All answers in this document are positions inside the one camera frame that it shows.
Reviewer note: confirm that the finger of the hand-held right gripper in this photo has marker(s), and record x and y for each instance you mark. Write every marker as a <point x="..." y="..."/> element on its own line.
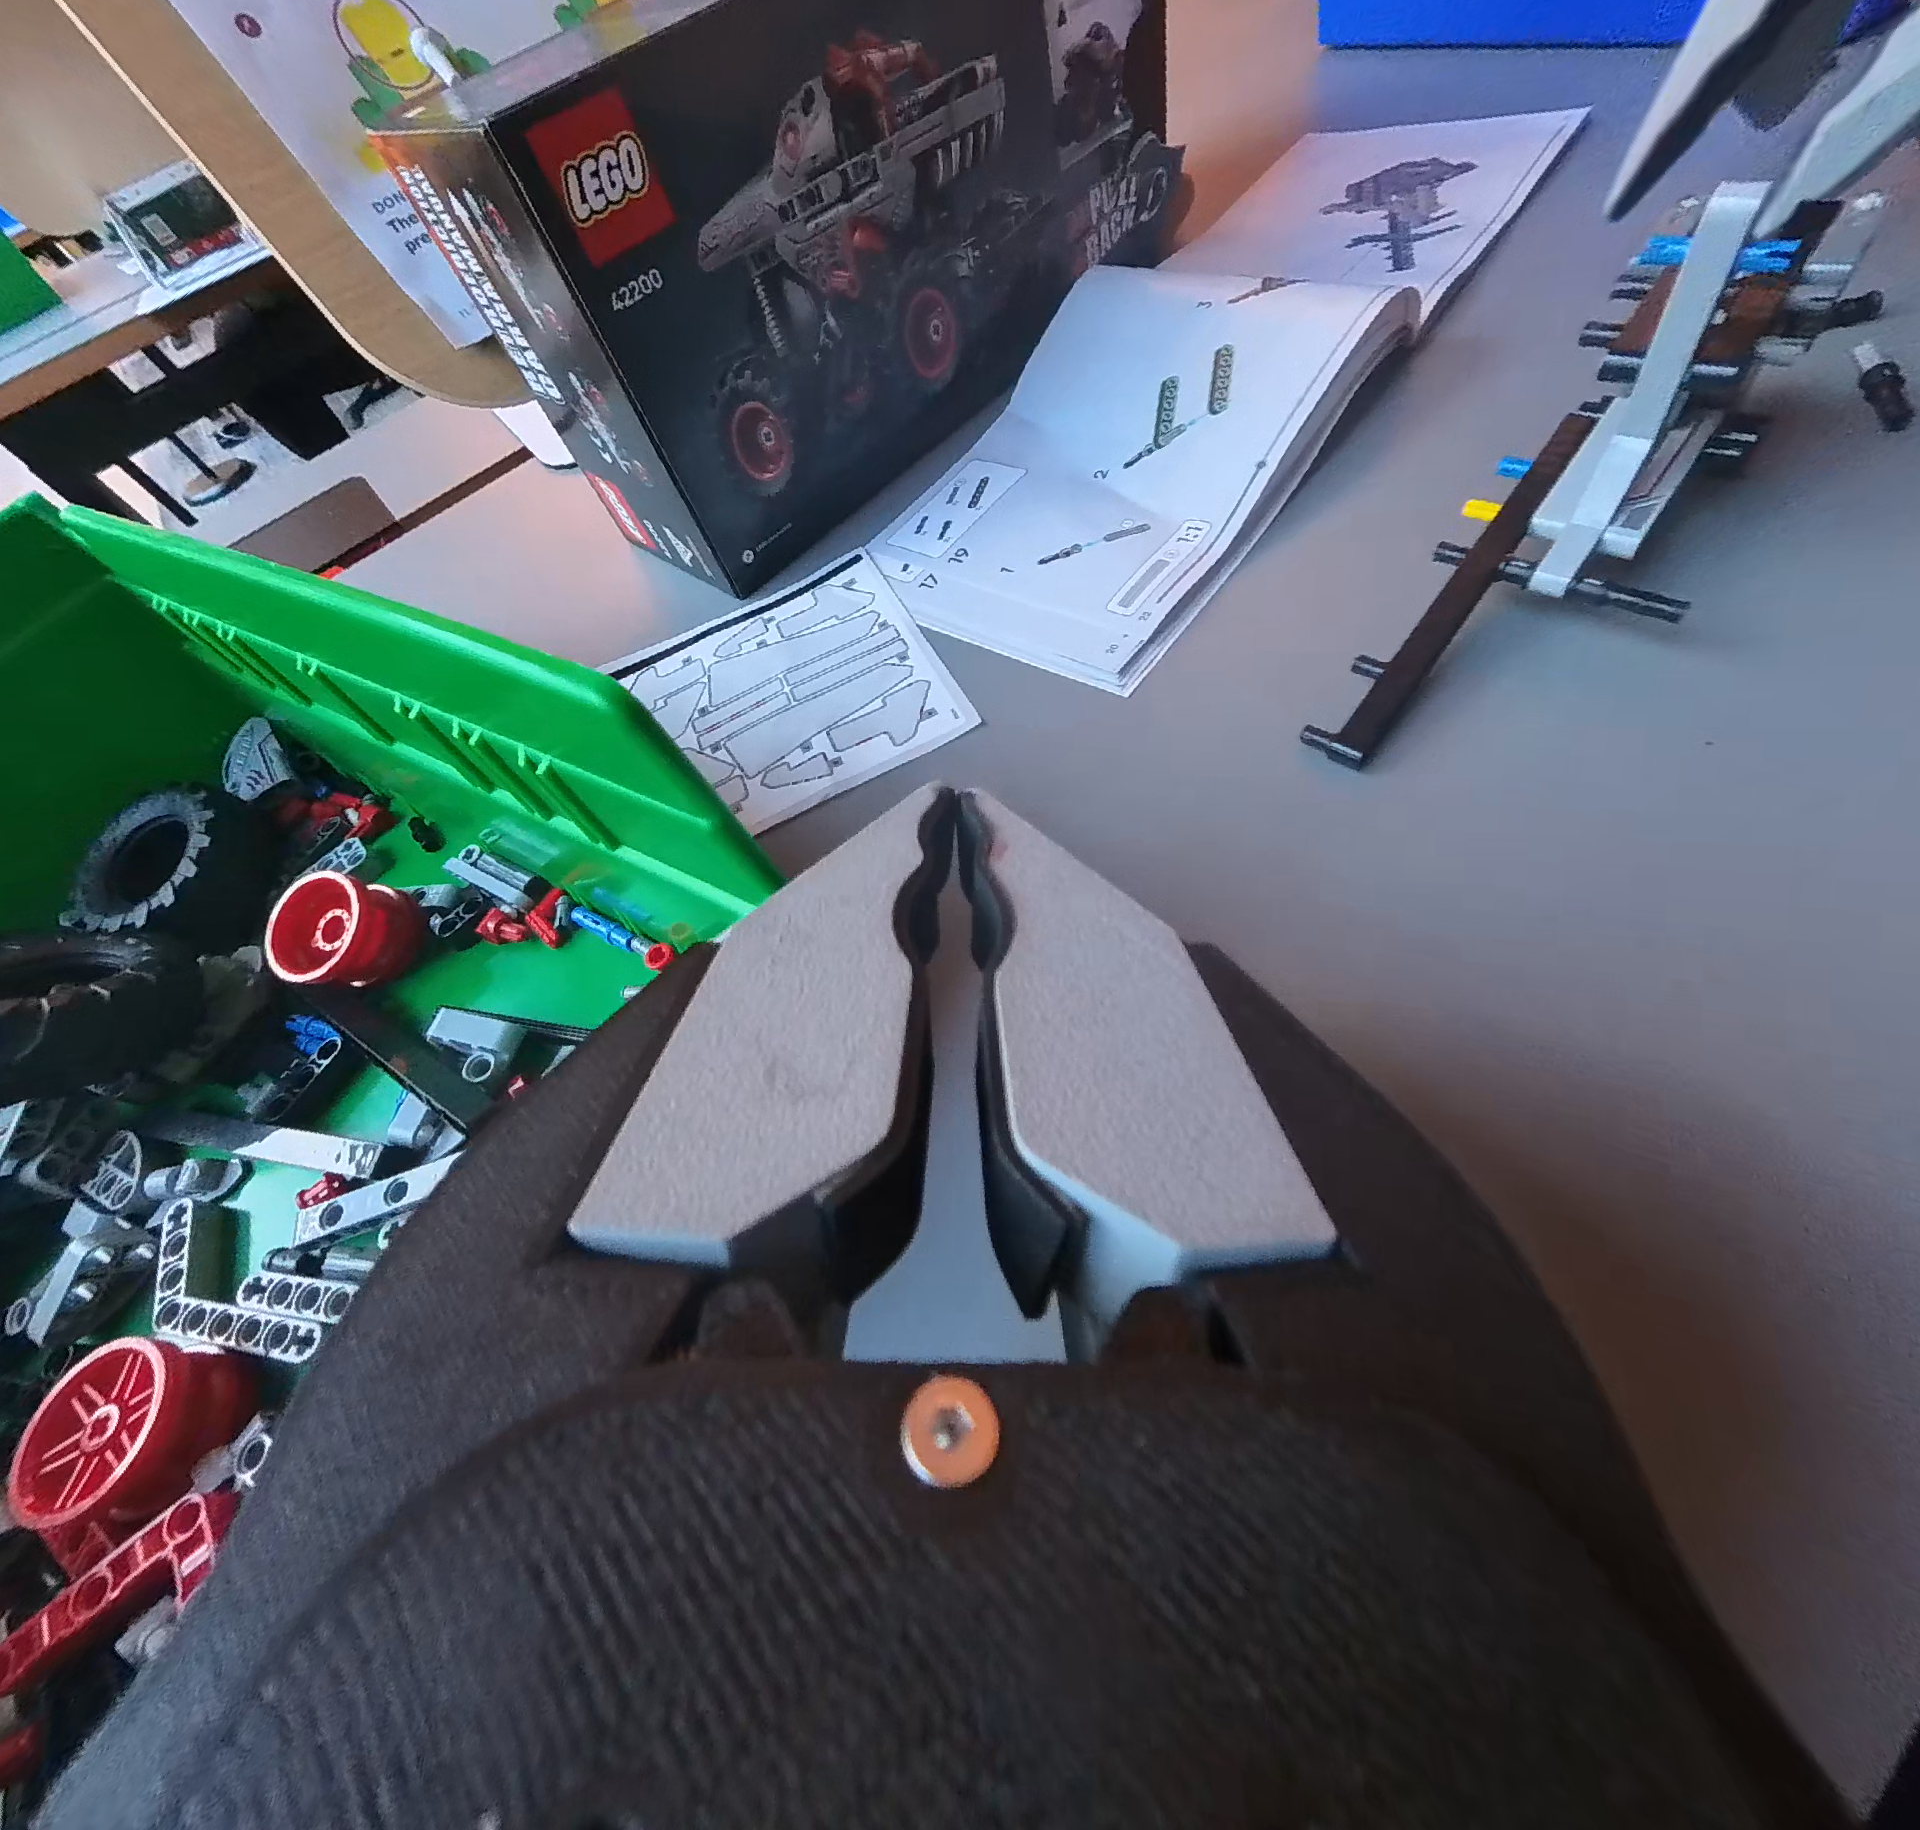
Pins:
<point x="1862" y="136"/>
<point x="1754" y="44"/>

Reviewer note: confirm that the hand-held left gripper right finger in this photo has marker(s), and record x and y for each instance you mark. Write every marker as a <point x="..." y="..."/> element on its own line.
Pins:
<point x="1156" y="1096"/>

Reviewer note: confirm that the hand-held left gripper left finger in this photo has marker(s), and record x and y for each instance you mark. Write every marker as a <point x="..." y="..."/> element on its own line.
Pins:
<point x="749" y="1081"/>

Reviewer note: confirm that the partly built lego chassis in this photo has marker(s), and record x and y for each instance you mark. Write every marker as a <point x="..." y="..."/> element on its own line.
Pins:
<point x="1650" y="390"/>

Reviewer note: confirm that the black grey lego axle pin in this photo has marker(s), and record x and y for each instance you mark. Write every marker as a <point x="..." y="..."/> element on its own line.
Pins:
<point x="1884" y="385"/>

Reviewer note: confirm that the white lego sticker sheet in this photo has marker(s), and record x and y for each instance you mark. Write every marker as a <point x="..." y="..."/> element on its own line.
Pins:
<point x="798" y="693"/>

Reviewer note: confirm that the red lego wheel hub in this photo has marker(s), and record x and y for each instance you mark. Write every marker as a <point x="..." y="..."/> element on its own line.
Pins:
<point x="338" y="932"/>

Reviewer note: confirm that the pile of loose lego pieces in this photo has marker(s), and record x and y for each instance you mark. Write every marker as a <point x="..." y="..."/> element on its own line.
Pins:
<point x="224" y="1261"/>

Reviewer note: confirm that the long black lego beam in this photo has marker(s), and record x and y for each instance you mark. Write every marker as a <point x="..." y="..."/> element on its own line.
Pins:
<point x="1438" y="616"/>

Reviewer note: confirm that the small black lego tyre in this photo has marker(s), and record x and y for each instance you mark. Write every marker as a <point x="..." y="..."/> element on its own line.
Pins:
<point x="165" y="855"/>

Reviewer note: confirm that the open lego instruction booklet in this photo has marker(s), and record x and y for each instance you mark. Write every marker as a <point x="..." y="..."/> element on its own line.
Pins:
<point x="1200" y="401"/>

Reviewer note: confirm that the large black lego tyre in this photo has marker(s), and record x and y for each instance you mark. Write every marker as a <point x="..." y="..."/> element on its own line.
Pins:
<point x="92" y="1003"/>

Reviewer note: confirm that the red spoked lego wheel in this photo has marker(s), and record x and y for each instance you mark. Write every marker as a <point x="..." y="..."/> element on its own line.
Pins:
<point x="110" y="1434"/>

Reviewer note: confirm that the black lego set box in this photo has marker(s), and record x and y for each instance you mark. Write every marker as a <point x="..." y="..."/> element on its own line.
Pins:
<point x="843" y="286"/>

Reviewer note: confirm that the red lego beam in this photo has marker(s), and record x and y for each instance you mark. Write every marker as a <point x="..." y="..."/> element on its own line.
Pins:
<point x="109" y="1593"/>

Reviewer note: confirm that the green plastic bin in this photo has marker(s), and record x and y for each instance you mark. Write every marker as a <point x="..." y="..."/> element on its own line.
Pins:
<point x="375" y="658"/>

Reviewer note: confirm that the small clear display box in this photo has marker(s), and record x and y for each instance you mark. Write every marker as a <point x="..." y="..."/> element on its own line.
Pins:
<point x="178" y="222"/>

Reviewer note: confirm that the white printed poster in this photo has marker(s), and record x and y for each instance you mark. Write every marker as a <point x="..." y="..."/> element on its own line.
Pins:
<point x="302" y="75"/>

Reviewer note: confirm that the curved wooden board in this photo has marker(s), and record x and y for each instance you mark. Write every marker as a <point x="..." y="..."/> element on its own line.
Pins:
<point x="224" y="106"/>

